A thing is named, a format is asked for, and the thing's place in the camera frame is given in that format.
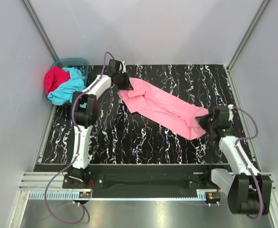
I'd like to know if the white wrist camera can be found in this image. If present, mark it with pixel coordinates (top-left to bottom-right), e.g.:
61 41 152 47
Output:
119 61 126 73
227 104 234 121

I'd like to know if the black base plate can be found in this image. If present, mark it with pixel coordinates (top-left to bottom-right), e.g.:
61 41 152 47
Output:
62 163 232 199

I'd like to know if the right corner aluminium post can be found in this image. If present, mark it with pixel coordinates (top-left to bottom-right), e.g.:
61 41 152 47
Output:
226 0 271 71

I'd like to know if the corner aluminium post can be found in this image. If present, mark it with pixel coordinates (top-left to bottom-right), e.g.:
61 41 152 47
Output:
21 0 59 61
226 0 271 71

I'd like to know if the red t shirt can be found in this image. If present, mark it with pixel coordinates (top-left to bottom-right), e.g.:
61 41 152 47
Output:
44 66 70 96

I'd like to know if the pink t shirt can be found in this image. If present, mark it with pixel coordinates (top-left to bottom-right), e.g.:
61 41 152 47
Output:
118 77 208 140

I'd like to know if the aluminium frame rail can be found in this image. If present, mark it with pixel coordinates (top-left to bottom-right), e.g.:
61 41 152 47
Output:
19 172 64 190

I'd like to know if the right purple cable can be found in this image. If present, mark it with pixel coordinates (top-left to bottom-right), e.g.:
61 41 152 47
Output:
186 106 265 219

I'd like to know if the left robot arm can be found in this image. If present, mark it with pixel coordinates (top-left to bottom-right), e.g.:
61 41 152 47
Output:
65 59 133 188

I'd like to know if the cyan t shirt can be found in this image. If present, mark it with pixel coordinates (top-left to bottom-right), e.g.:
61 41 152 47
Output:
46 67 86 105

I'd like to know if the teal plastic basket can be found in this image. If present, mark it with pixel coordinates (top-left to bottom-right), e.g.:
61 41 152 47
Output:
44 58 89 105

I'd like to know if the left corner aluminium post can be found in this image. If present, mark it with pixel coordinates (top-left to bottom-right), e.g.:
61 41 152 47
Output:
21 0 59 61

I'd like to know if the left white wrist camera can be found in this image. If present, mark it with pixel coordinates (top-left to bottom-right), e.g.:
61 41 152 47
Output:
119 61 126 73

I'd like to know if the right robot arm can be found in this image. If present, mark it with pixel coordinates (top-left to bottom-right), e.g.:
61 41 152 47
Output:
196 104 272 220

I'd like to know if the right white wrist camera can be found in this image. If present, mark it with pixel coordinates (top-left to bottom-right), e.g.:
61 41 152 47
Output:
227 104 234 121

